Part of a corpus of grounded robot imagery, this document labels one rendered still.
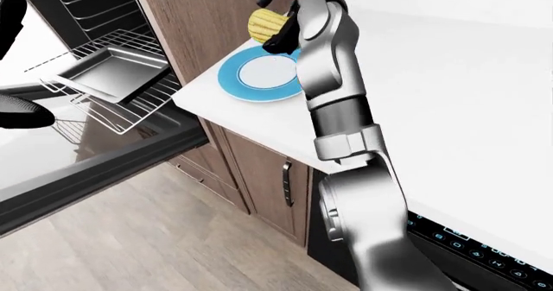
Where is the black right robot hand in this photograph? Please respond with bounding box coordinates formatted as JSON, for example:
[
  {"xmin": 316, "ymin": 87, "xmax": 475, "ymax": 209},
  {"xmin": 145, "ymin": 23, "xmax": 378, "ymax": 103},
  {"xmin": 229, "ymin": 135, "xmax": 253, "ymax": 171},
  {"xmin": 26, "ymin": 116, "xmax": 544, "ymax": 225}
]
[{"xmin": 256, "ymin": 0, "xmax": 315, "ymax": 55}]

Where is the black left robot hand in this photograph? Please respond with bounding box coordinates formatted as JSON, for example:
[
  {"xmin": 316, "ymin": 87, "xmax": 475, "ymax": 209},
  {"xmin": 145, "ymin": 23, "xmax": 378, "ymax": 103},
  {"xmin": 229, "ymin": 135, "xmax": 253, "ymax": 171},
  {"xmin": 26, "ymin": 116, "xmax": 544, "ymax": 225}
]
[{"xmin": 0, "ymin": 0, "xmax": 56, "ymax": 130}]

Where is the yellow corn cob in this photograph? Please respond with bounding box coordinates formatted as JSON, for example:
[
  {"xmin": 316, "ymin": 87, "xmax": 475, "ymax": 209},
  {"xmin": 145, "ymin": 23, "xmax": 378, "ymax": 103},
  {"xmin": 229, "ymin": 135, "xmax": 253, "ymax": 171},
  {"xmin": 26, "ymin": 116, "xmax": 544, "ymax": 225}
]
[{"xmin": 247, "ymin": 8, "xmax": 291, "ymax": 43}]

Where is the blue and white plate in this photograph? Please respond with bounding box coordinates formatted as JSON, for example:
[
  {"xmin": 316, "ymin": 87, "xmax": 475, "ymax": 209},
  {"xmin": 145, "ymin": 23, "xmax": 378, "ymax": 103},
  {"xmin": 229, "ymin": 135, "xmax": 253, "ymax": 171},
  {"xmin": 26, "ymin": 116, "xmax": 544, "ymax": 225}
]
[{"xmin": 217, "ymin": 45, "xmax": 306, "ymax": 104}]

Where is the open oven door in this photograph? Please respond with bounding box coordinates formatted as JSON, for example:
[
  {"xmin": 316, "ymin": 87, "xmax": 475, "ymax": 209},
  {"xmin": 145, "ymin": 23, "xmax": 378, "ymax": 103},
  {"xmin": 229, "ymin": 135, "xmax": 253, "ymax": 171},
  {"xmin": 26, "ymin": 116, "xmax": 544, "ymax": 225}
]
[{"xmin": 0, "ymin": 79, "xmax": 212, "ymax": 239}]

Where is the tall wooden cabinet panel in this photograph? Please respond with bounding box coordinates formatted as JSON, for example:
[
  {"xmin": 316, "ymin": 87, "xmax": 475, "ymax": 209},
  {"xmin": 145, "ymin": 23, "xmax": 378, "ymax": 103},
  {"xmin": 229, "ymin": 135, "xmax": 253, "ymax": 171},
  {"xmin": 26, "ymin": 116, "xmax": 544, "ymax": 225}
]
[{"xmin": 130, "ymin": 0, "xmax": 299, "ymax": 86}]

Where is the silver baking tray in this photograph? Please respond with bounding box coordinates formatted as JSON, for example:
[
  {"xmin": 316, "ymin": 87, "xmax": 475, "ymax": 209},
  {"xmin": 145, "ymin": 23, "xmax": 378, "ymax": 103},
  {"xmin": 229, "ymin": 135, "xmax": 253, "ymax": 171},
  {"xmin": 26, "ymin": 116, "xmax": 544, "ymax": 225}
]
[{"xmin": 54, "ymin": 46, "xmax": 170, "ymax": 104}]

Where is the wooden cabinet door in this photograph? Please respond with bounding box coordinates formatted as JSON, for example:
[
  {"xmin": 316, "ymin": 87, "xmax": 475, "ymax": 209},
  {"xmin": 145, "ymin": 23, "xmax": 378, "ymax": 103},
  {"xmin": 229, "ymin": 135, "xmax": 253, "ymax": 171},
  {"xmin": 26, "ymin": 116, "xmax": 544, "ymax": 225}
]
[{"xmin": 218, "ymin": 127, "xmax": 313, "ymax": 247}]

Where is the wooden drawer front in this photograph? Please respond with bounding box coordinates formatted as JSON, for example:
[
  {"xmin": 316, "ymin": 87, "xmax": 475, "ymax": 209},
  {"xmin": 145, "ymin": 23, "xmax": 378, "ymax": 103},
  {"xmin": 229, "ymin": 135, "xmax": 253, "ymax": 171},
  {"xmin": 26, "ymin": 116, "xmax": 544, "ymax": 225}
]
[{"xmin": 167, "ymin": 118, "xmax": 251, "ymax": 215}]

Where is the black dishwasher control panel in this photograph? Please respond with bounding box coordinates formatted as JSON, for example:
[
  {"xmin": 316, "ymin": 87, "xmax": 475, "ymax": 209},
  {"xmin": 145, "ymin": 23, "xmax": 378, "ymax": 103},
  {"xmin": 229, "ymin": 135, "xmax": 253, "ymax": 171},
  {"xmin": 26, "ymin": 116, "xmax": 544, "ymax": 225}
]
[{"xmin": 404, "ymin": 210, "xmax": 553, "ymax": 291}]

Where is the wire oven rack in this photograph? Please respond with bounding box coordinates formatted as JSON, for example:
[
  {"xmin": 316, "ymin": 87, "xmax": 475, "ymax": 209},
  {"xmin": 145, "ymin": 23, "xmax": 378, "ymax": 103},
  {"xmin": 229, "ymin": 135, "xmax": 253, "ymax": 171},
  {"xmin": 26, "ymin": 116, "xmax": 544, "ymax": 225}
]
[{"xmin": 23, "ymin": 28, "xmax": 185, "ymax": 136}]

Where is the wall oven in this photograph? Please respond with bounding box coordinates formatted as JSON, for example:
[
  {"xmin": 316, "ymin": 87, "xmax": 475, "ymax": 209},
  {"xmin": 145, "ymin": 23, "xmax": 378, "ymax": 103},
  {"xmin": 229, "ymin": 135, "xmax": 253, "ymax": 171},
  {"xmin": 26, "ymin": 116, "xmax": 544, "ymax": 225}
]
[{"xmin": 10, "ymin": 0, "xmax": 174, "ymax": 62}]

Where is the dark metal cabinet handle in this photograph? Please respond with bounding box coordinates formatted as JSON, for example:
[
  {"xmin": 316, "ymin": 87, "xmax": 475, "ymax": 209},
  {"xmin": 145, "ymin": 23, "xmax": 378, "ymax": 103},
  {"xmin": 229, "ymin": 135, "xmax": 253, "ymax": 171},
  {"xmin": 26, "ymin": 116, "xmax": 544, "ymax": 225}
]
[{"xmin": 282, "ymin": 160, "xmax": 296, "ymax": 208}]

